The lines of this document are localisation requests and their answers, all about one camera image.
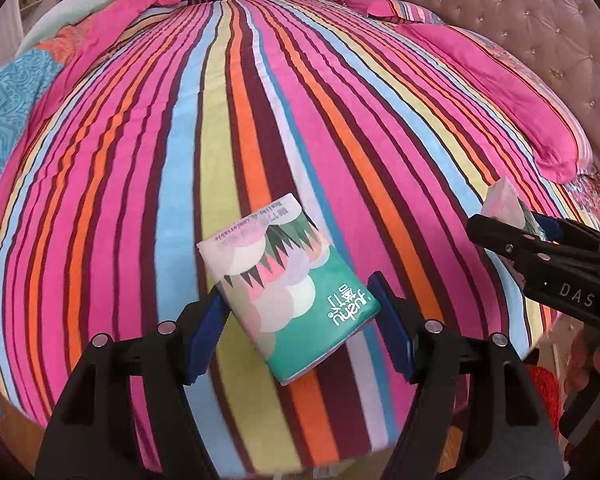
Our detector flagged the beige tufted headboard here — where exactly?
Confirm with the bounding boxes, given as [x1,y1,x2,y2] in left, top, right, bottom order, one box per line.
[384,0,600,176]

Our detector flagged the red fluffy item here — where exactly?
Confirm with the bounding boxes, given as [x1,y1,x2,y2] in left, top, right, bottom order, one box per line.
[524,364,565,428]

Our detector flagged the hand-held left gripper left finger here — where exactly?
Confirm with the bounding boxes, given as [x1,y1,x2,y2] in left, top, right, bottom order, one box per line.
[35,289,232,480]

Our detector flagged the teal pink tissue pack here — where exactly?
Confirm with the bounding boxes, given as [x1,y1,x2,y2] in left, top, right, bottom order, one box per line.
[196,191,382,387]

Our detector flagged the striped multicolour bed sheet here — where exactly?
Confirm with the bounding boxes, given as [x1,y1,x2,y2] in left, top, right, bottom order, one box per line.
[0,0,588,476]

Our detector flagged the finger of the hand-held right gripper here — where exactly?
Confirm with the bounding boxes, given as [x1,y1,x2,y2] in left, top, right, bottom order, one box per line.
[467,214,600,281]
[531,214,600,256]

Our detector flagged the blue patterned quilt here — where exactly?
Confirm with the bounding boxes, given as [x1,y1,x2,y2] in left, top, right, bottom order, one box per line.
[0,46,68,226]

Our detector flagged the small pink pillow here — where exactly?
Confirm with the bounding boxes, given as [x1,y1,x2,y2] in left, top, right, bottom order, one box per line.
[329,0,433,25]

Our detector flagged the pink orange quilt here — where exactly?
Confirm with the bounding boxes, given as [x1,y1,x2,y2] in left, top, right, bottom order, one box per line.
[40,0,192,121]

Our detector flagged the large pink pillow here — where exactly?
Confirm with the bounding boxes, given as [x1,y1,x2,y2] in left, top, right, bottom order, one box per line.
[394,22,594,185]

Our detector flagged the pale green pillow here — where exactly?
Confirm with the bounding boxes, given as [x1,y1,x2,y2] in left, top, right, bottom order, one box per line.
[16,0,133,63]

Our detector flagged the small pink white tissue pack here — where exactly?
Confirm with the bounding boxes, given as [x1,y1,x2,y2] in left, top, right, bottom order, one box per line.
[481,176,547,242]

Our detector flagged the person's right hand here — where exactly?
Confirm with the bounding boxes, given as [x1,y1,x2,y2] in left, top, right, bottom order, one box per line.
[564,330,600,397]

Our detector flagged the floral bed sheet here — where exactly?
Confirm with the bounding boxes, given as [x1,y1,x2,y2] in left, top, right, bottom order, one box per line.
[559,165,600,233]

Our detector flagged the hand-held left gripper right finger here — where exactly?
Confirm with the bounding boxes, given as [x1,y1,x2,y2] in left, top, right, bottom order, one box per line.
[366,271,567,480]

